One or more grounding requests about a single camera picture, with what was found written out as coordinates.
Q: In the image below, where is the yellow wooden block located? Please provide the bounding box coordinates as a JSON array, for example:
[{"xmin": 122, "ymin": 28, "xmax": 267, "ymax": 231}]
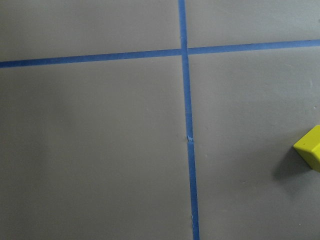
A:
[{"xmin": 293, "ymin": 125, "xmax": 320, "ymax": 172}]

